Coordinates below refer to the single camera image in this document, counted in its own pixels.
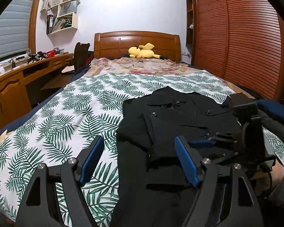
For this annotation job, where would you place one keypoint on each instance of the wooden louvered wardrobe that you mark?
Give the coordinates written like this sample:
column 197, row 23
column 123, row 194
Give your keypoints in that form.
column 241, row 41

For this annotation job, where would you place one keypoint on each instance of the black coat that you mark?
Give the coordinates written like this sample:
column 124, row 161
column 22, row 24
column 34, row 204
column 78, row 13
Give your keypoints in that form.
column 153, row 189

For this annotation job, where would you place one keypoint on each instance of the yellow plush toy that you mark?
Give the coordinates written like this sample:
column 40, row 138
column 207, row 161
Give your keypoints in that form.
column 143, row 51

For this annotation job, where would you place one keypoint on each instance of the palm leaf print bedsheet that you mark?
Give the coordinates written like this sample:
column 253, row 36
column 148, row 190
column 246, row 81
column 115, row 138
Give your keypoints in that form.
column 68, row 122

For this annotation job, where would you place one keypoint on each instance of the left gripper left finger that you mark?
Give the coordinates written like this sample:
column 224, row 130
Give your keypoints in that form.
column 40, row 206

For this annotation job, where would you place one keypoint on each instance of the right hand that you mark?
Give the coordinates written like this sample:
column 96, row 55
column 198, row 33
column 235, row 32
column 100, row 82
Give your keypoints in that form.
column 268, row 181

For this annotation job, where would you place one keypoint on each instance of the wooden headboard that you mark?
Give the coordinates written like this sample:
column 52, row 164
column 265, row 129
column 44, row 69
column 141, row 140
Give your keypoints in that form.
column 115, row 44

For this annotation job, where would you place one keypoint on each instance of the navy blue garment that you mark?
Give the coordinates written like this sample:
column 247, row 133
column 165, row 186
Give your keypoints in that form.
column 273, row 109

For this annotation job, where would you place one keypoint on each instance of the floral quilt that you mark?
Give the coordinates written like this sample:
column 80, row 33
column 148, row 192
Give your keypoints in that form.
column 150, row 66

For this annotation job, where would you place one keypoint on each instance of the red basket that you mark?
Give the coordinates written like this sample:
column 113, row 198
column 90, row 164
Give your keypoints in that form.
column 51, row 54

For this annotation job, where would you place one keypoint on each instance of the dark wooden chair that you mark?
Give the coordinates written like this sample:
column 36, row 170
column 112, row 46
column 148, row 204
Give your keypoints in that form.
column 80, row 56

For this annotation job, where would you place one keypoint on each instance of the wooden desk cabinet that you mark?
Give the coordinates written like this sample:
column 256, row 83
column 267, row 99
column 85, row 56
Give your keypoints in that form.
column 20, row 89

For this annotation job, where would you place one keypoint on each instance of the white wall shelf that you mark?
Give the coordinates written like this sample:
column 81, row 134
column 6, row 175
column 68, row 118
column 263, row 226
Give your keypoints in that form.
column 62, row 15

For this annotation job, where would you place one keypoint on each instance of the grey window blind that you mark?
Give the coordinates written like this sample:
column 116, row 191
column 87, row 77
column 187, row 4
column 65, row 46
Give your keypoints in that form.
column 14, row 27

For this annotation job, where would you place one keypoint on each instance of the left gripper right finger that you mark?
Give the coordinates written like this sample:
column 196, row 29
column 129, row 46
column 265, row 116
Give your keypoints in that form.
column 224, row 194

